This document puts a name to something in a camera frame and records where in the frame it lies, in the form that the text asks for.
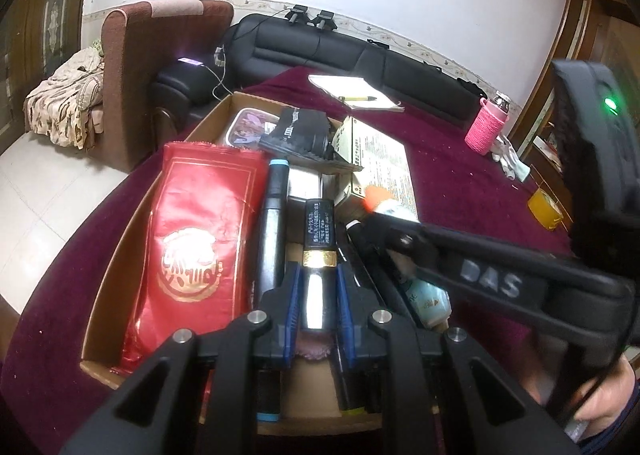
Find pink knitted bottle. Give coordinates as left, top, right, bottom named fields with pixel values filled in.
left=465, top=91, right=511, bottom=156

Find person's right hand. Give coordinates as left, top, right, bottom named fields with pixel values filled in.
left=575, top=359, right=637, bottom=441

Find purple printed packet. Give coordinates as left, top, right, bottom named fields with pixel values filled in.
left=222, top=107, right=281, bottom=150

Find white printed carton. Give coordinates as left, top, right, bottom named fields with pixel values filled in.
left=331, top=116, right=420, bottom=224

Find wooden door frame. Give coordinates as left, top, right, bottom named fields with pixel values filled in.
left=507, top=0, right=640, bottom=170

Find black foil packet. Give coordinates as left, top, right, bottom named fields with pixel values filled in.
left=259, top=106, right=335, bottom=162

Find wooden door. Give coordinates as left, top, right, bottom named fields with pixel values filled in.
left=0, top=0, right=101, bottom=158

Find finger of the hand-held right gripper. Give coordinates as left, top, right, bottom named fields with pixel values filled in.
left=361, top=209, right=638, bottom=336

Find brown tape roll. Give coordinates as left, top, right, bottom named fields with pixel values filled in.
left=527, top=187, right=563, bottom=231

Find red foil packet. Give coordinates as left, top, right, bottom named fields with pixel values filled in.
left=120, top=141, right=271, bottom=376

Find black tube gold band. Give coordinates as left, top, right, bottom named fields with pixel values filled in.
left=299, top=197, right=337, bottom=336

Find floral blanket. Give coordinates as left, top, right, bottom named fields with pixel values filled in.
left=24, top=46, right=107, bottom=150

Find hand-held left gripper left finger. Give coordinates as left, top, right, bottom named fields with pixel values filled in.
left=59, top=262, right=303, bottom=455

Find silver box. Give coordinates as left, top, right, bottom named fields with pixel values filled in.
left=286, top=166, right=351, bottom=203

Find cardboard box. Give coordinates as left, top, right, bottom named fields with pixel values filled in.
left=80, top=91, right=441, bottom=436

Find white cloth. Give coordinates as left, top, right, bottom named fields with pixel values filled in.
left=490, top=137, right=532, bottom=183

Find white notebook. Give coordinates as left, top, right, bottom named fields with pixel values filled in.
left=307, top=74, right=406, bottom=113

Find brown armchair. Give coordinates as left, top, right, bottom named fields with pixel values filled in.
left=87, top=0, right=236, bottom=173

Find black leather sofa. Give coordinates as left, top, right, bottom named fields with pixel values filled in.
left=150, top=12, right=483, bottom=136

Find black marker light-blue ends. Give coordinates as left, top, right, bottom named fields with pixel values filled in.
left=255, top=159, right=291, bottom=423

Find white charging cable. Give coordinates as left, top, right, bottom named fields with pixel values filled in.
left=211, top=46, right=236, bottom=100

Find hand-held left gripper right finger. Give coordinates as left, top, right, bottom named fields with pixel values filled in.
left=336, top=262, right=583, bottom=455

